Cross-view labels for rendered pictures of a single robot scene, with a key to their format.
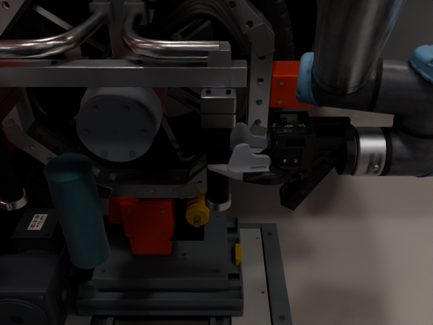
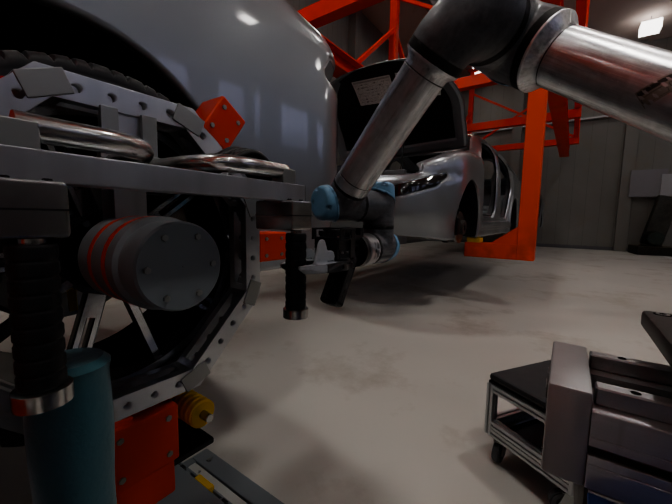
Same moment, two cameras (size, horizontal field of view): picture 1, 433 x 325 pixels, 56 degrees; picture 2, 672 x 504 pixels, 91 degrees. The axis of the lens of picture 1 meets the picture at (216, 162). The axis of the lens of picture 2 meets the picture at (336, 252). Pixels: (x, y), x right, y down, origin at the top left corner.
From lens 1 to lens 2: 52 cm
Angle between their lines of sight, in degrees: 58
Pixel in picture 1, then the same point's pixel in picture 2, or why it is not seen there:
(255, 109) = (251, 264)
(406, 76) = (374, 193)
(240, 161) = (321, 256)
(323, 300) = (291, 482)
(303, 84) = (333, 199)
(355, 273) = (294, 447)
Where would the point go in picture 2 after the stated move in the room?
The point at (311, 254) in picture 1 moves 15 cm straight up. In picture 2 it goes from (251, 457) to (251, 421)
